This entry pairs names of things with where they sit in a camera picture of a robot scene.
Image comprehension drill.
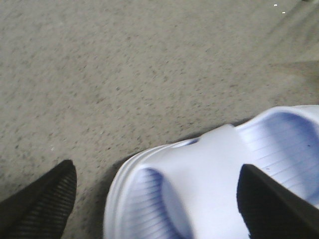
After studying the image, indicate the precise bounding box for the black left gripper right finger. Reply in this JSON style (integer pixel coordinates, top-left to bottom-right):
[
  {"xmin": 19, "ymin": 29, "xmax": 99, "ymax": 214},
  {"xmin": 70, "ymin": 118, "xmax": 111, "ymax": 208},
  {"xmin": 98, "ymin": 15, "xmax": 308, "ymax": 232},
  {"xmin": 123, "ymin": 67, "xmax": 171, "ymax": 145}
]
[{"xmin": 237, "ymin": 164, "xmax": 319, "ymax": 239}]

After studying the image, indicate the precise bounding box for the blue slipper with round hole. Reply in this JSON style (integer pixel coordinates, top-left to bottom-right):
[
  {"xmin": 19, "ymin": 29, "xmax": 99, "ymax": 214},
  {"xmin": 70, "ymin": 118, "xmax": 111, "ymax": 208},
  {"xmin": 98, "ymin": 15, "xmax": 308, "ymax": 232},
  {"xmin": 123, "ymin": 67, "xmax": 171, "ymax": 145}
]
[{"xmin": 103, "ymin": 105, "xmax": 319, "ymax": 239}]

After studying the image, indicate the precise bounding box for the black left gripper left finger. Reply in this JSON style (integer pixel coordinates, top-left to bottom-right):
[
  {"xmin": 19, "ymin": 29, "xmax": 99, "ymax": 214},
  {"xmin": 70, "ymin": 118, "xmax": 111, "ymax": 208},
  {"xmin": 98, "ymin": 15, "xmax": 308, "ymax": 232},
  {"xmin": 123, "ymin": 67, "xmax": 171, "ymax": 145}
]
[{"xmin": 0, "ymin": 159, "xmax": 77, "ymax": 239}]

